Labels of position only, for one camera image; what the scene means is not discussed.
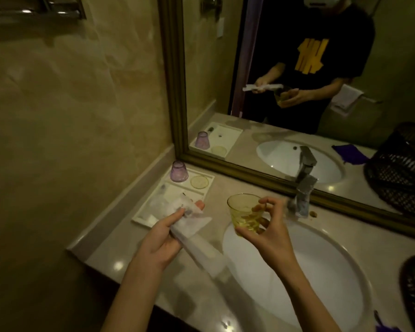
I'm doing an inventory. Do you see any person's left hand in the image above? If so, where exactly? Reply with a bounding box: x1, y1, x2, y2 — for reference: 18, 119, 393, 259
137, 200, 206, 273

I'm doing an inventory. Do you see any person's right hand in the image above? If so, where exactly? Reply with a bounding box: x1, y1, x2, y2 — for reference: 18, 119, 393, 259
235, 196, 299, 271

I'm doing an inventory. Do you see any yellow glass cup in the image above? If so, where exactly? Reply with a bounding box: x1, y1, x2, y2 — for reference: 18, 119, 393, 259
227, 193, 266, 236

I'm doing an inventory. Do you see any white paper wrapper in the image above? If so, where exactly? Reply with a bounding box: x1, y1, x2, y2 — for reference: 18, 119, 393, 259
148, 195, 236, 281

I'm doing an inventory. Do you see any person's left forearm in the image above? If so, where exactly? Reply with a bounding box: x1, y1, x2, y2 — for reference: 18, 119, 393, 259
101, 256, 167, 332

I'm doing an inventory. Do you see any person's right forearm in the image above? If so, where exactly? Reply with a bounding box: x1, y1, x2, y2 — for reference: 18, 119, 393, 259
278, 254, 343, 332

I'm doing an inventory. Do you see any white rectangular tray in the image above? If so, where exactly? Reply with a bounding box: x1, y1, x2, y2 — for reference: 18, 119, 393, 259
131, 166, 216, 228

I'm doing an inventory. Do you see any round yellow coaster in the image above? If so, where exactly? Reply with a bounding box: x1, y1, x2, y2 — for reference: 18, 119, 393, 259
190, 175, 210, 190

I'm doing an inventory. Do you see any purple glass cup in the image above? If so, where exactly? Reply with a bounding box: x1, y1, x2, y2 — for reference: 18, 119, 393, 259
169, 160, 189, 183

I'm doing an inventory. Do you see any chrome sink faucet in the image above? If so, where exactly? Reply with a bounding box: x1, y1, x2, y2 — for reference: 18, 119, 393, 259
286, 174, 319, 219

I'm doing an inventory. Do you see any white oval sink basin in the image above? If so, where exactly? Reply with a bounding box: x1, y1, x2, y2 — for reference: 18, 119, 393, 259
222, 218, 373, 332

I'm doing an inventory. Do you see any purple cloth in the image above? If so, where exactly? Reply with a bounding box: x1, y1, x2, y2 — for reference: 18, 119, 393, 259
373, 310, 402, 332

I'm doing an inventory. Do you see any chrome towel rack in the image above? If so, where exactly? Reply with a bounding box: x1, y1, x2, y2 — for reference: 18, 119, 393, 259
0, 0, 88, 22

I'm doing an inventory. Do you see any gold framed wall mirror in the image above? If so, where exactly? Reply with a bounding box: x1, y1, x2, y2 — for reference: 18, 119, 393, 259
157, 0, 415, 243

